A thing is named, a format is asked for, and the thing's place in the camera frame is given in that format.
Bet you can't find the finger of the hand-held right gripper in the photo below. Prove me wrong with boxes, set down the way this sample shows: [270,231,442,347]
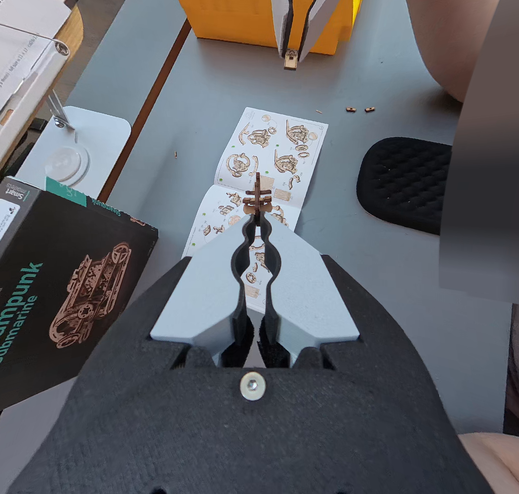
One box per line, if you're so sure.
[269,0,302,58]
[299,0,354,63]

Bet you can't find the white instruction booklet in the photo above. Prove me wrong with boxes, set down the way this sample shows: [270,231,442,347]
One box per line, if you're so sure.
[182,107,329,314]

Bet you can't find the person's bare leg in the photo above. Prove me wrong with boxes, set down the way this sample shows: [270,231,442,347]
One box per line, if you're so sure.
[457,432,519,494]

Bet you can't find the yellow plastic bin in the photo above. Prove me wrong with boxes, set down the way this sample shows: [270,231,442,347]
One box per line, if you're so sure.
[168,0,370,55]

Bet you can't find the white document holder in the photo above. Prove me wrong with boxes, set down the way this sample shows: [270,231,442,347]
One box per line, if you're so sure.
[0,42,72,162]

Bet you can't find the wooden model assembly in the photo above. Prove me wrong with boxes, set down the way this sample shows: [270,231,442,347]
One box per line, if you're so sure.
[242,172,273,220]

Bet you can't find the black model kit box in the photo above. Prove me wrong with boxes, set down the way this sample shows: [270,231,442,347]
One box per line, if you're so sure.
[0,176,159,411]

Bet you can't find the white stand base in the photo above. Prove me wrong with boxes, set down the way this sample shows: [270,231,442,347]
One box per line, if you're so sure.
[14,89,134,208]

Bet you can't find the black mesh pad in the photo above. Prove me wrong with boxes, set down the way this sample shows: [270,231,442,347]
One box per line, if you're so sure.
[357,137,453,236]

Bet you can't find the person's right forearm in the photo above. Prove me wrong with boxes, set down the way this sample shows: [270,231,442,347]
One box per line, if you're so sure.
[401,0,500,103]

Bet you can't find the metal wire clip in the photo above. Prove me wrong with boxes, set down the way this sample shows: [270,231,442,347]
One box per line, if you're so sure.
[0,24,70,57]

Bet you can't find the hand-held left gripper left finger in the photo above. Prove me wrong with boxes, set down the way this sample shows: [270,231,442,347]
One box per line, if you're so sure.
[150,217,257,368]

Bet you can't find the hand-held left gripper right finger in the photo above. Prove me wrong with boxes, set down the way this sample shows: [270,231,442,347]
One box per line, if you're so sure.
[259,214,361,368]

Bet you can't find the white paper sheets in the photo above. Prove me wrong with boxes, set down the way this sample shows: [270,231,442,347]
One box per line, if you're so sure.
[0,0,73,111]

